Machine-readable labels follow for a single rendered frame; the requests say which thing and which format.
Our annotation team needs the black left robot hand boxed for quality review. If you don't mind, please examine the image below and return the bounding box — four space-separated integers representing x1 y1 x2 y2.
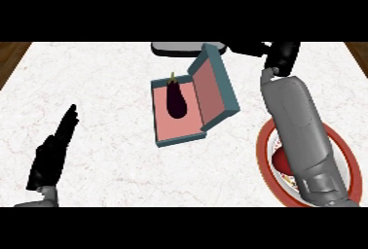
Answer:
25 103 80 193

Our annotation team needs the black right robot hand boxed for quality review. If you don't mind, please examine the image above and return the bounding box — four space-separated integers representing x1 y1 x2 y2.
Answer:
228 41 302 78

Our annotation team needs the teal and pink open box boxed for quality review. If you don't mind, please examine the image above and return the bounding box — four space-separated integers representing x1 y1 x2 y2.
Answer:
149 43 241 149

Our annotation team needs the dark purple eggplant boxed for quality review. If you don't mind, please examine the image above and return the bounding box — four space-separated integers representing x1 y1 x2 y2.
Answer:
166 71 188 120

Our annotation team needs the red rimmed white plate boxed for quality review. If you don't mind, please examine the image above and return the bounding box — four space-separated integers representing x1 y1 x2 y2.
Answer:
256 117 364 208

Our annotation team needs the grey and black appliance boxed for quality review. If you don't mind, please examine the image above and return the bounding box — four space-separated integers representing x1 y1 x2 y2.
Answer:
149 41 229 58

